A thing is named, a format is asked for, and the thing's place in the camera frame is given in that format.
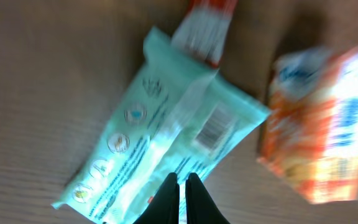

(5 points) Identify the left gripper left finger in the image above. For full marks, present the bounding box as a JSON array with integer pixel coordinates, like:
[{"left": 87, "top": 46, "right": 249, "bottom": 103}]
[{"left": 134, "top": 172, "right": 180, "bottom": 224}]

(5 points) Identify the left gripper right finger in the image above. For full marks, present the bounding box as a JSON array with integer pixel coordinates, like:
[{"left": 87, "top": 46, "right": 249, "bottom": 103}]
[{"left": 185, "top": 173, "right": 229, "bottom": 224}]

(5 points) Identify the pale green wipes packet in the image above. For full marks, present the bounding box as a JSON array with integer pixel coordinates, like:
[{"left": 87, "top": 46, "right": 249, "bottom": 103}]
[{"left": 53, "top": 28, "right": 270, "bottom": 223}]

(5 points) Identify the red snack stick packet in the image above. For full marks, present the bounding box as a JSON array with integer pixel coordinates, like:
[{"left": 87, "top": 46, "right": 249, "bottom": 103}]
[{"left": 171, "top": 0, "right": 237, "bottom": 68}]

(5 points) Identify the small orange juice box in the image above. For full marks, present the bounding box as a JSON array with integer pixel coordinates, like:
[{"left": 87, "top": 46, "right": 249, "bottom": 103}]
[{"left": 259, "top": 47, "right": 358, "bottom": 204}]

